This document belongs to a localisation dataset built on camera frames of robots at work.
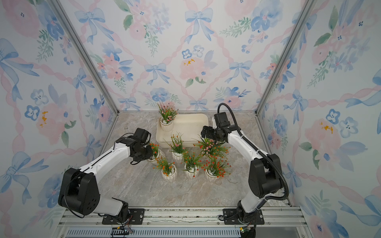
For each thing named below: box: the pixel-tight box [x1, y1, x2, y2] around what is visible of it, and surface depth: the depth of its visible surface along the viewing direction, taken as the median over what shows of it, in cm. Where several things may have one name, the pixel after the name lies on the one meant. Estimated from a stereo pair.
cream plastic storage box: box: [155, 113, 209, 149], surface depth 109 cm
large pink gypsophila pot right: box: [191, 134, 231, 160], surface depth 85 cm
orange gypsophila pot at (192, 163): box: [181, 151, 202, 179], surface depth 83 cm
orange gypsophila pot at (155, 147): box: [146, 143, 160, 162], surface depth 84 cm
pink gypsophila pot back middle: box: [162, 130, 186, 164], surface depth 90 cm
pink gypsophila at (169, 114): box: [157, 101, 179, 132], surface depth 105 cm
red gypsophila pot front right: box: [200, 155, 232, 179], surface depth 78 cm
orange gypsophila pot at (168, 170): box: [152, 156, 178, 183], surface depth 83 cm
